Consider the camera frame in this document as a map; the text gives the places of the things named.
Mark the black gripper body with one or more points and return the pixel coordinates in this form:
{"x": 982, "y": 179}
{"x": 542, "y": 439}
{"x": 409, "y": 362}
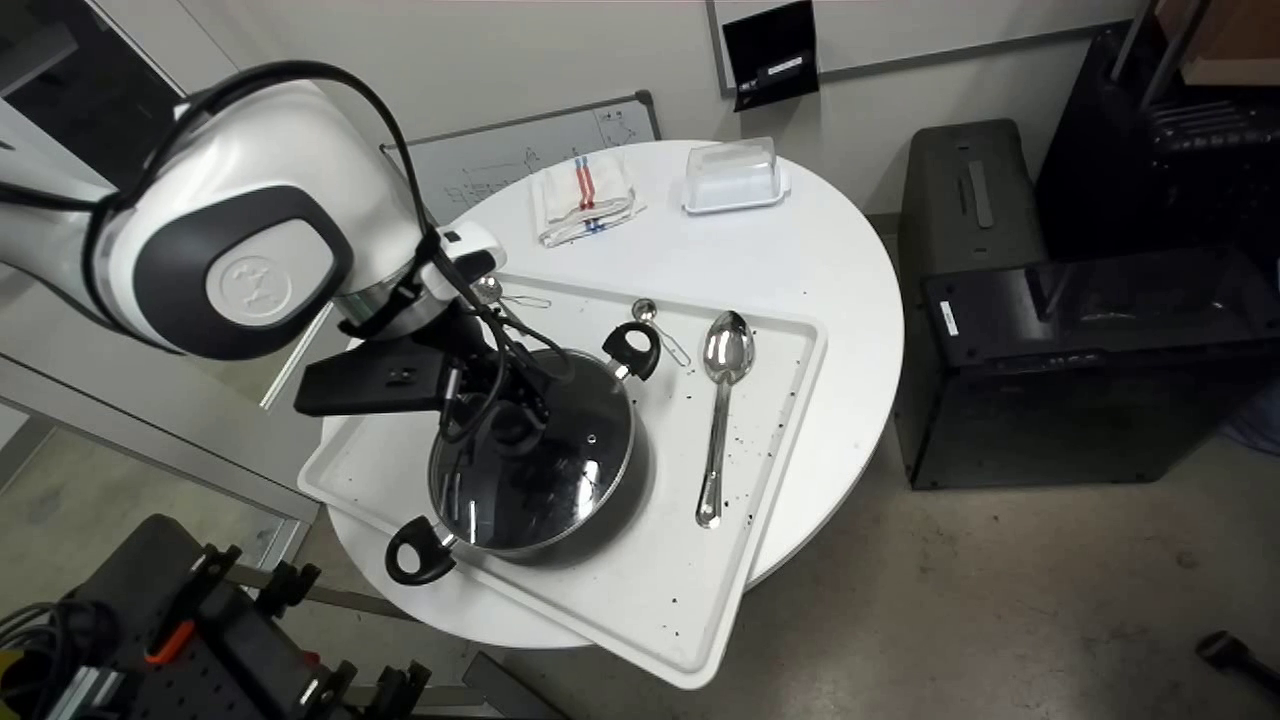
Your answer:
{"x": 484, "y": 340}

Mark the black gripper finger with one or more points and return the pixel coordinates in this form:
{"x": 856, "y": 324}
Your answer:
{"x": 519, "y": 396}
{"x": 552, "y": 377}

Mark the glass lid with black knob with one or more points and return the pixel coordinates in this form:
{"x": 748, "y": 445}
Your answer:
{"x": 562, "y": 482}

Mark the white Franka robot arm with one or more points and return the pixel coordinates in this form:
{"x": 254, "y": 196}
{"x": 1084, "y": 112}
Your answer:
{"x": 240, "y": 224}

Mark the large metal spoon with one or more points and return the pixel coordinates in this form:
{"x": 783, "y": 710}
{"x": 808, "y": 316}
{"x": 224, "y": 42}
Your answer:
{"x": 730, "y": 350}

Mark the small leaning whiteboard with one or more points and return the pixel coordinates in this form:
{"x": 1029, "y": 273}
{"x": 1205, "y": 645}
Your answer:
{"x": 535, "y": 154}

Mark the white plastic tray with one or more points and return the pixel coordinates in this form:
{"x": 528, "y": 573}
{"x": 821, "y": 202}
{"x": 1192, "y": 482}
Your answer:
{"x": 643, "y": 603}

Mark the clear plastic lidded container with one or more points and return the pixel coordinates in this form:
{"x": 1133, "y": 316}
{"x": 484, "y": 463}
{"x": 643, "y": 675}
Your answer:
{"x": 730, "y": 179}

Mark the black marker holder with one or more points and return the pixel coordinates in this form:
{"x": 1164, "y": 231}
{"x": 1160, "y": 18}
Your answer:
{"x": 770, "y": 52}

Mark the black equipment cart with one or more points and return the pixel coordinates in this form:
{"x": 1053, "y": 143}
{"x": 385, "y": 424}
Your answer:
{"x": 202, "y": 624}

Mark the small black case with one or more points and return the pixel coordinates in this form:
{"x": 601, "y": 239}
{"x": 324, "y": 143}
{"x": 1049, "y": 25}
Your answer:
{"x": 975, "y": 184}

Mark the brown cardboard box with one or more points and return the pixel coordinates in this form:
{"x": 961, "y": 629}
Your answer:
{"x": 1233, "y": 42}

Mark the large wall whiteboard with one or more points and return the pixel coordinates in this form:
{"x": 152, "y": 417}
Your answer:
{"x": 935, "y": 25}

